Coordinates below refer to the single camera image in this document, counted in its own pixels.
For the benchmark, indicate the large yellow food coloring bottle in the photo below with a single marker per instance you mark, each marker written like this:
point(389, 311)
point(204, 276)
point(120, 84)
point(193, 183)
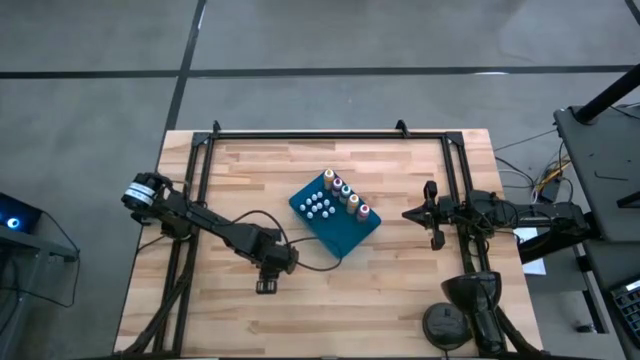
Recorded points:
point(353, 202)

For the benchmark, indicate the grey side desk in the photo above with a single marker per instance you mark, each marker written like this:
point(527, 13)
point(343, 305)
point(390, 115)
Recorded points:
point(35, 247)

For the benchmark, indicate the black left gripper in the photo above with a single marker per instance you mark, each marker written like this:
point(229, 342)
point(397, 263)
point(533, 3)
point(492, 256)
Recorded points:
point(277, 257)

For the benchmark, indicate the large red food coloring bottle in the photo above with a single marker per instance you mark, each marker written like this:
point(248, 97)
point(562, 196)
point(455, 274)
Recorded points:
point(337, 185)

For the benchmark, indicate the large green food coloring bottle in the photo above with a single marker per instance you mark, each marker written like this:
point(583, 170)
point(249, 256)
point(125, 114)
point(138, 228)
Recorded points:
point(345, 192)

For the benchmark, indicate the large golden yellow coloring bottle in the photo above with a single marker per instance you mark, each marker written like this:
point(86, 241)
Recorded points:
point(328, 176)

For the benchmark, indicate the blue plastic bin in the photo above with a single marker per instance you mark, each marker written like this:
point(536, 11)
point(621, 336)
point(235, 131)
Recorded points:
point(345, 235)

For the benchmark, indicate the grey metal cart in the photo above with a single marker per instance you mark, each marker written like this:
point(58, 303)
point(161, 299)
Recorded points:
point(600, 170)

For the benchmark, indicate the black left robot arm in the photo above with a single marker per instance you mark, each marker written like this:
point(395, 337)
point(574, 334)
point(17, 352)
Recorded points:
point(200, 217)

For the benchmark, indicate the black keyboard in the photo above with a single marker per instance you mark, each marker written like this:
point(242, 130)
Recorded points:
point(627, 302)

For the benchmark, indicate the black aluminium table frame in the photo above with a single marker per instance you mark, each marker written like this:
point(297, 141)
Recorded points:
point(350, 135)

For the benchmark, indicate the black pole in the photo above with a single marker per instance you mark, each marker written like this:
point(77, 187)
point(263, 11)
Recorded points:
point(607, 95)

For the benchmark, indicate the black computer tower blue light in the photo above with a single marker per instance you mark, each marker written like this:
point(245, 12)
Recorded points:
point(17, 220)

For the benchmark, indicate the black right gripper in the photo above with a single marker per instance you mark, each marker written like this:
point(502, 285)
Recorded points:
point(452, 212)

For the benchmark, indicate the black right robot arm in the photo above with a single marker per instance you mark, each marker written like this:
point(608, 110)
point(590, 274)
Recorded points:
point(540, 217)

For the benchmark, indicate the white paper sheet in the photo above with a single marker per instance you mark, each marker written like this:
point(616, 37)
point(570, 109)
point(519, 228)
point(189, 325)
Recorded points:
point(530, 250)

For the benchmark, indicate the black round disc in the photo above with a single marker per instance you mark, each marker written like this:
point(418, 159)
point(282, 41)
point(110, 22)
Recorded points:
point(445, 327)

